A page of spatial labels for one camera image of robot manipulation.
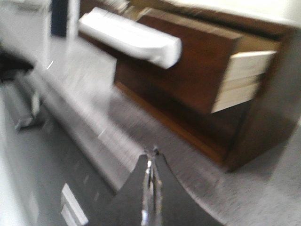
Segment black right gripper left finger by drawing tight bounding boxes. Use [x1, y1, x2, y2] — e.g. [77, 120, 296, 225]
[89, 154, 148, 226]

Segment dark wooden drawer cabinet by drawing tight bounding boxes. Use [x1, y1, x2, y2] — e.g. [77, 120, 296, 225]
[79, 0, 301, 171]

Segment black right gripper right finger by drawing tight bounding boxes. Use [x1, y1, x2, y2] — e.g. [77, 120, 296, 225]
[155, 153, 222, 226]

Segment dark wooden drawer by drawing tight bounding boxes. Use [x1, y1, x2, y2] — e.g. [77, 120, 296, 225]
[114, 8, 280, 114]

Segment black glass oven door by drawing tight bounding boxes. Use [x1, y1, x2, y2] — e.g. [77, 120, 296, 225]
[13, 118, 114, 226]

